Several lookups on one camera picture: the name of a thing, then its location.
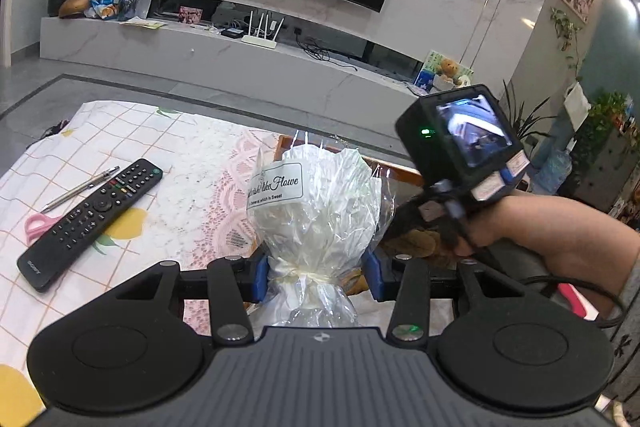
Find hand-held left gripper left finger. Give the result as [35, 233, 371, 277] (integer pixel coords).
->
[107, 254, 271, 347]

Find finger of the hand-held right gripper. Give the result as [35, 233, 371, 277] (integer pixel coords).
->
[382, 197, 449, 249]

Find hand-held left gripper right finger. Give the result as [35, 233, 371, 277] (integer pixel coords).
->
[362, 248, 507, 346]

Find white bouquet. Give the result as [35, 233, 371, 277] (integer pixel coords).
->
[245, 132, 396, 328]

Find person's right forearm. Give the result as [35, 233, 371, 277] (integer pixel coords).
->
[542, 204, 640, 318]

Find person's right hand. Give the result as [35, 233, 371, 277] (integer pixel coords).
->
[467, 197, 556, 264]

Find long-leaved potted plant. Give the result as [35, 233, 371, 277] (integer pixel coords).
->
[501, 79, 558, 152]

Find green printed box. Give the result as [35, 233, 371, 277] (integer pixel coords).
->
[414, 51, 475, 94]

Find small tan teddy bear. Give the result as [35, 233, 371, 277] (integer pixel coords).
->
[435, 59, 464, 88]

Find blue water jug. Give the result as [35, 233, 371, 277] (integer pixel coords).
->
[532, 149, 572, 196]

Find dark shelf with plants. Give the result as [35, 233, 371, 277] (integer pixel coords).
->
[570, 92, 640, 218]

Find hanging ivy plant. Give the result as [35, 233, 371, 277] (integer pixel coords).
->
[550, 7, 586, 72]

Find checked floral tablecloth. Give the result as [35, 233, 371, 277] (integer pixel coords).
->
[0, 99, 281, 427]

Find black remote control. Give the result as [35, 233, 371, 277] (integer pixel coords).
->
[16, 158, 164, 293]

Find silver pen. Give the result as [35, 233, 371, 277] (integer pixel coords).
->
[40, 166, 121, 214]

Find white router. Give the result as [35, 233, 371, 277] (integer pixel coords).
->
[241, 9, 286, 46]

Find pink scissors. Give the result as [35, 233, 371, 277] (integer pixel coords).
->
[25, 213, 66, 242]

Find white marble TV cabinet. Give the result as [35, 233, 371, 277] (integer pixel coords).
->
[39, 0, 431, 100]

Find person's dark patterned clothing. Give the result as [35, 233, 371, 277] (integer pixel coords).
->
[597, 257, 640, 413]

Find dark cloth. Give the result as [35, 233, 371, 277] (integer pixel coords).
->
[42, 119, 71, 138]

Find yellow papers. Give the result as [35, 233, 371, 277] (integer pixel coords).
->
[119, 17, 167, 30]

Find blue snack packet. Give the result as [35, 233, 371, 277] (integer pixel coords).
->
[84, 0, 123, 20]

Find brown bowl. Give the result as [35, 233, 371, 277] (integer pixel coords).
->
[58, 0, 97, 18]

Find tangled black cables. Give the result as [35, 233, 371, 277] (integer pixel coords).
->
[295, 27, 358, 70]

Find black cable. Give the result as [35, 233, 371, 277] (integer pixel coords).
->
[520, 276, 626, 330]

